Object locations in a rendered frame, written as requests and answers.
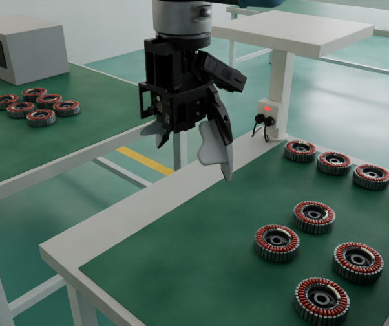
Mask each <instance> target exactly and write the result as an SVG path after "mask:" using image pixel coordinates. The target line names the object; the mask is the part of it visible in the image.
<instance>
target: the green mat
mask: <svg viewBox="0 0 389 326"><path fill-rule="evenodd" d="M288 142H289V141H287V140H285V141H283V142H281V143H280V144H278V145H277V146H275V147H273V148H271V149H270V150H269V151H267V152H265V153H263V154H262V155H261V156H259V157H257V158H255V159H254V160H252V161H251V162H249V163H247V164H246V165H244V166H242V167H241V168H239V169H237V170H236V171H234V172H232V179H231V180H230V181H229V182H226V180H225V178H223V179H222V180H219V181H218V182H216V183H215V184H213V185H212V186H210V187H208V188H207V189H205V190H204V191H202V192H200V193H199V194H197V195H195V196H194V197H192V198H190V199H189V200H188V201H185V202H184V203H182V204H181V205H179V206H177V207H176V208H174V209H173V210H171V211H169V212H168V213H166V214H165V215H163V216H161V217H160V218H158V219H157V220H155V221H153V222H152V223H150V224H148V225H147V226H145V227H143V228H142V229H141V230H138V231H137V232H135V233H134V234H132V235H130V236H129V237H127V238H126V239H124V240H122V241H121V242H119V243H118V244H116V245H114V246H113V247H111V248H109V249H108V250H106V251H104V252H103V253H102V254H100V255H98V256H96V257H95V258H94V259H91V260H90V261H88V262H87V263H85V264H84V265H82V266H80V267H79V268H78V269H79V270H80V271H82V272H83V273H84V274H85V275H86V276H87V277H89V278H90V279H91V280H93V282H95V283H96V284H97V285H98V286H99V287H101V288H102V289H103V290H104V291H105V292H106V293H108V294H109V295H110V296H112V297H113V298H114V299H115V300H116V301H117V302H118V303H120V304H121V305H122V306H124V307H125V308H126V309H127V310H128V311H129V312H130V313H132V314H133V315H134V316H136V317H137V318H138V319H139V320H140V321H141V322H142V323H144V324H145V325H146V326H317V323H316V324H315V325H314V324H312V322H311V323H309V322H308V321H306V320H305V319H304V318H302V317H301V316H300V314H299V313H298V311H296V309H295V306H294V297H295V290H296V287H297V285H298V284H299V283H300V282H302V281H303V280H306V279H309V278H314V277H316V278H318V277H319V278H321V280H322V278H324V279H325V281H326V280H327V279H328V280H330V281H332V282H334V283H336V284H338V286H340V287H341V288H343V289H344V291H345V292H346V293H347V295H348V298H349V300H350V306H349V309H348V314H347V317H346V319H345V320H344V321H343V322H342V323H341V324H338V326H383V324H384V322H385V321H386V319H387V317H388V316H389V186H388V187H387V188H385V189H382V190H372V189H369V188H366V187H365V188H364V187H362V186H360V185H358V184H357V183H356V182H355V181H354V180H353V172H354V169H355V167H356V166H358V165H356V164H352V166H351V170H350V172H349V173H347V174H345V175H332V174H331V175H330V174H327V173H325V172H323V171H321V170H320V169H319V168H318V167H317V158H318V156H319V155H320V154H321V152H319V151H317V154H316V158H315V159H314V160H312V161H309V162H297V161H294V160H290V159H288V158H287V157H286V156H285V155H284V148H285V145H286V144H287V143H288ZM304 201H310V202H311V201H313V203H314V201H315V202H319V203H323V204H325V205H327V206H329V208H331V209H332V210H333V211H334V212H335V222H334V225H333V228H332V229H331V230H330V231H329V232H326V233H323V234H318V233H316V234H315V233H310V232H307V231H304V230H301V229H300V228H298V227H297V226H296V225H295V224H294V222H293V219H292V217H293V209H294V207H295V206H296V205H297V204H298V203H301V202H304ZM271 224H274V225H275V224H276V225H277V226H278V225H281V226H285V227H287V228H289V229H291V230H293V231H294V232H295V233H296V235H298V237H299V242H300V243H299V250H298V254H297V255H296V256H295V257H294V258H292V259H291V260H289V261H285V262H275V260H274V261H271V260H270V261H269V260H268V259H264V258H263V257H261V255H259V254H258V253H257V252H256V251H255V248H254V240H255V233H256V232H257V230H259V228H261V227H263V226H266V225H271ZM350 242H352V243H358V244H359V243H361V244H362V245H366V246H369V247H370V248H373V249H374V250H375V251H376V252H378V253H379V255H380V256H381V257H382V259H383V262H384V265H383V269H382V272H381V276H380V278H379V279H378V280H375V281H374V282H372V283H357V281H356V283H355V282H353V280H352V281H349V280H348V279H345V278H344V277H342V276H341V275H339V274H338V272H336V270H335V269H334V267H333V264H332V259H333V254H334V250H335V249H336V247H337V246H339V245H341V244H343V243H350Z"/></svg>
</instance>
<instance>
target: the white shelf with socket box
mask: <svg viewBox="0 0 389 326"><path fill-rule="evenodd" d="M374 26H375V25H374V24H369V23H360V22H355V21H347V20H341V19H332V18H327V17H319V16H310V15H305V14H296V13H291V12H283V11H277V10H272V11H269V12H263V13H260V14H255V15H252V16H247V17H242V18H239V19H234V20H230V21H225V22H222V23H217V24H214V25H212V29H211V36H212V37H216V38H221V39H227V40H231V41H237V42H240V43H246V44H250V45H256V46H259V47H265V48H269V49H273V52H272V60H271V73H270V81H269V94H268V99H266V98H264V99H261V100H259V101H258V107H257V115H256V117H255V122H256V123H255V126H254V128H253V134H252V135H251V137H254V134H255V133H256V132H257V131H259V130H260V129H262V127H260V128H258V129H257V130H256V131H255V128H256V125H257V124H261V125H264V131H263V133H262V136H263V138H265V141H266V142H269V141H272V142H282V141H285V140H287V139H288V134H287V132H286V126H287V120H288V109H289V99H290V93H291V83H292V77H293V66H294V60H295V54H300V55H303V56H309V57H312V58H321V57H323V56H325V55H328V54H330V53H332V52H335V51H337V50H340V49H342V48H344V47H347V46H349V45H351V44H354V43H356V42H358V41H361V40H363V39H366V38H368V37H370V36H372V35H373V30H374Z"/></svg>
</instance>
